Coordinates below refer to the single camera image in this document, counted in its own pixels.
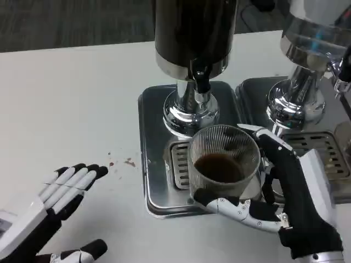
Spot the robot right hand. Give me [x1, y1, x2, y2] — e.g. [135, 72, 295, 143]
[193, 123, 345, 260]

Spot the dark drink dispenser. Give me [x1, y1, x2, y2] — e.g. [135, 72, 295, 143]
[153, 0, 239, 137]

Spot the steel drip tray base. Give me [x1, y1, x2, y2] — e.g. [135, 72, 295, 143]
[235, 77, 351, 204]
[138, 81, 264, 219]

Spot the black dispenser tap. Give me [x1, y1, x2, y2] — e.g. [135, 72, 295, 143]
[330, 45, 351, 96]
[191, 59, 212, 109]

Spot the clear ribbed glass cup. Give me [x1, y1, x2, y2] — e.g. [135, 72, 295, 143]
[187, 124, 261, 202]

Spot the chrome drink dispenser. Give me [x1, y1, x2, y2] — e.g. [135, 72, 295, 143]
[266, 0, 351, 136]

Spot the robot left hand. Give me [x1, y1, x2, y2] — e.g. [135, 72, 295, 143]
[0, 163, 109, 263]

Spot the steel drip grid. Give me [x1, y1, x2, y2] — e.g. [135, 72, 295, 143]
[169, 141, 193, 190]
[281, 132, 351, 181]

